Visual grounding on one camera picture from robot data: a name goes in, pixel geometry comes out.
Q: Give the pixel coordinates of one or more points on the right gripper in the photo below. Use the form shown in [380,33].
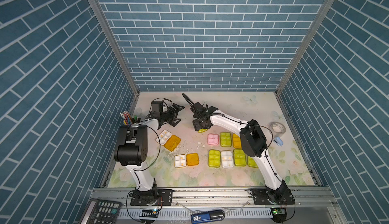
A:
[196,125]

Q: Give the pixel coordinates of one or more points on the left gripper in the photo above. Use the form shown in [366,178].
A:
[173,114]

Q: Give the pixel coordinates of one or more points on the pink pillbox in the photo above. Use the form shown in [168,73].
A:
[213,139]

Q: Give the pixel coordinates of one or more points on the orange pillbox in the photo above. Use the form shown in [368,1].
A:
[236,141]
[191,159]
[168,140]

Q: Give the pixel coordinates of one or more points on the clear pillbox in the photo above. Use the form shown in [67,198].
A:
[227,159]

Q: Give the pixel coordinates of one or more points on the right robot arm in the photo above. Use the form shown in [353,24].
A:
[253,142]

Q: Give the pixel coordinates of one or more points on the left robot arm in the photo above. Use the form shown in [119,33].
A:
[131,151]

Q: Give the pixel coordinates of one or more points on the coloured pens bundle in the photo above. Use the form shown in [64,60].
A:
[129,120]

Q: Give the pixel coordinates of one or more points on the clear tape roll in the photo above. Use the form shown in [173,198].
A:
[278,129]

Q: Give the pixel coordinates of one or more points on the blue tape dispenser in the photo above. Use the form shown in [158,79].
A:
[278,141]

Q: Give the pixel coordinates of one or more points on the blue black usb device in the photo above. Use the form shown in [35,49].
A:
[207,217]

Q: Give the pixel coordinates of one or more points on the left circuit board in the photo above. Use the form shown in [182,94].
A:
[149,214]

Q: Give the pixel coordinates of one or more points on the circuit board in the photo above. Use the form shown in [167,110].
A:
[279,215]
[149,214]

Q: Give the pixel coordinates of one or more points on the right circuit board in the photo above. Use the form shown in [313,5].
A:
[279,215]

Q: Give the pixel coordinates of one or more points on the black calculator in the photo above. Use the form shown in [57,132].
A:
[100,211]

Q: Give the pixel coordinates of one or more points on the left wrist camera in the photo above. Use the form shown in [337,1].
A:
[158,108]

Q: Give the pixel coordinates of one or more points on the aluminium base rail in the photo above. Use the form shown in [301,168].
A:
[305,196]

